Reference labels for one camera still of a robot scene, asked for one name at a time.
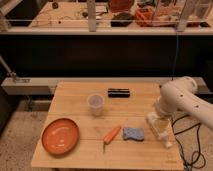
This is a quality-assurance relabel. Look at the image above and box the black floor cable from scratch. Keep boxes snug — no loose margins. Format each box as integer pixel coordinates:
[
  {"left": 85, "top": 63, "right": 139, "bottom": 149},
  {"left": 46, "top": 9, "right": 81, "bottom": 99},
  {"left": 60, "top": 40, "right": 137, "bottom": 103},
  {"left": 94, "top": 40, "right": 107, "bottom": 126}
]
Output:
[{"left": 171, "top": 113, "right": 209, "bottom": 171}]

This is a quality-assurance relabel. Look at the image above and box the blue sponge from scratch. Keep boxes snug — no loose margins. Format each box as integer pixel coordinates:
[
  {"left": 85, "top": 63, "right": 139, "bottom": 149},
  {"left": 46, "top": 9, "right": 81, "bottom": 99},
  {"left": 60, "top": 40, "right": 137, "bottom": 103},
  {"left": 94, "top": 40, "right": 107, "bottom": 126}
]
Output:
[{"left": 123, "top": 127, "right": 144, "bottom": 141}]

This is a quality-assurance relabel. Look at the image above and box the black rectangular box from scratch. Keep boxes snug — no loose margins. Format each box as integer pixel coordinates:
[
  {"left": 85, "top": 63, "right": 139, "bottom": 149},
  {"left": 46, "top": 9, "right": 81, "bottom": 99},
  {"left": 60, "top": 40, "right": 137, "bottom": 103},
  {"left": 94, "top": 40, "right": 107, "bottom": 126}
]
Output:
[{"left": 108, "top": 88, "right": 130, "bottom": 98}]

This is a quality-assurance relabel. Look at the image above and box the white plastic bottle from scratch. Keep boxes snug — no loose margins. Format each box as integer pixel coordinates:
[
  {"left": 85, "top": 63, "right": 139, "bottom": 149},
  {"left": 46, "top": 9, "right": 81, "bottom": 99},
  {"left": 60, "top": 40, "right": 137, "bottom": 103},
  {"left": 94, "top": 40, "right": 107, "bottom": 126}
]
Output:
[{"left": 146, "top": 112, "right": 172, "bottom": 149}]

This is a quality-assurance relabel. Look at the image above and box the black cap on bench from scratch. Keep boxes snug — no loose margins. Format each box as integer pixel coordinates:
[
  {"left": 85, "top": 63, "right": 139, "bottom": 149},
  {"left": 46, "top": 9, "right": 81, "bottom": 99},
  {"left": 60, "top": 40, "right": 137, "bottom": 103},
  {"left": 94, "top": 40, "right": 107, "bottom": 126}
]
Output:
[{"left": 110, "top": 12, "right": 134, "bottom": 27}]

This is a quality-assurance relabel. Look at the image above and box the orange toy carrot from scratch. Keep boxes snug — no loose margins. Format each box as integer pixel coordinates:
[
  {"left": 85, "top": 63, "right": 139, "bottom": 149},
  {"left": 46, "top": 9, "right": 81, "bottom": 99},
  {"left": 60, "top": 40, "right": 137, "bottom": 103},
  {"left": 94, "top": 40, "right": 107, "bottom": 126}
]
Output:
[{"left": 103, "top": 126, "right": 121, "bottom": 145}]

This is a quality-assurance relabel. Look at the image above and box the grey metal rail beam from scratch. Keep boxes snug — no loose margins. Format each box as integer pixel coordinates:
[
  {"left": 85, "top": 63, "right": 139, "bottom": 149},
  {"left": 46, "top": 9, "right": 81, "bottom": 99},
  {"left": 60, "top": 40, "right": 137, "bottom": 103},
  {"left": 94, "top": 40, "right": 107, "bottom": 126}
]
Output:
[{"left": 1, "top": 76, "right": 208, "bottom": 97}]

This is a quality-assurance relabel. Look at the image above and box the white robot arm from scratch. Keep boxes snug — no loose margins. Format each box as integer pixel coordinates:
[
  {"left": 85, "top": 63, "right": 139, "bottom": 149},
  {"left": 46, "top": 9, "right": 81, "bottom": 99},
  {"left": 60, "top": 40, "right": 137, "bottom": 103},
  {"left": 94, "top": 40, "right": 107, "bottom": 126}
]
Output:
[{"left": 154, "top": 76, "right": 213, "bottom": 130}]

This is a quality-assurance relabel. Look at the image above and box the clear plastic cup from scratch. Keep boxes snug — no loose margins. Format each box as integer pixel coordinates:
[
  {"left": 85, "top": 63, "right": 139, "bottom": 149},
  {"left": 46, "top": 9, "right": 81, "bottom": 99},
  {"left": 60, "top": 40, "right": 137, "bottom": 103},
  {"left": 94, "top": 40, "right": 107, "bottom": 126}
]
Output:
[{"left": 87, "top": 94, "right": 104, "bottom": 117}]

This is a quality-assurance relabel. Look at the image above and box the blue hanging cable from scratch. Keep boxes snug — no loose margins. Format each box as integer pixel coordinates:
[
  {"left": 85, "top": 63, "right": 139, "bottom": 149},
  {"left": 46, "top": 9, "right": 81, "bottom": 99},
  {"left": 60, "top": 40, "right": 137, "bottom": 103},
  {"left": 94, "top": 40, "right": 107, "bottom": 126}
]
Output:
[{"left": 170, "top": 30, "right": 181, "bottom": 81}]

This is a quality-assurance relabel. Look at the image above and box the wooden table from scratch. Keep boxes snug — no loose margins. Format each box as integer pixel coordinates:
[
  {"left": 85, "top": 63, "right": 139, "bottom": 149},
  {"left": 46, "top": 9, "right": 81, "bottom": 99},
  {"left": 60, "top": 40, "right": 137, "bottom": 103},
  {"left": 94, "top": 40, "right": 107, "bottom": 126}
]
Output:
[{"left": 31, "top": 88, "right": 183, "bottom": 171}]

